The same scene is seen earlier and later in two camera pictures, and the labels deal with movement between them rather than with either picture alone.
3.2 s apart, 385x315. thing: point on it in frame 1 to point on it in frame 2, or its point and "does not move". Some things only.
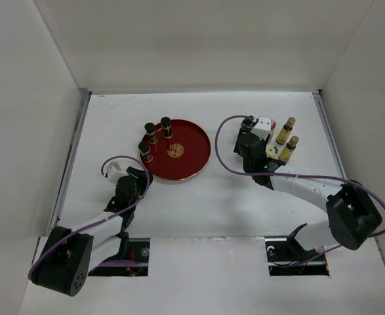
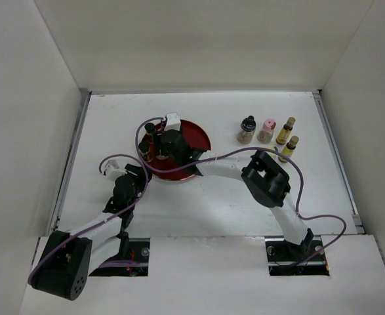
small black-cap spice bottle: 144,148 does not move
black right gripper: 237,148 to 157,141
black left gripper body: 141,183 does not move
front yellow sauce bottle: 288,149 does not move
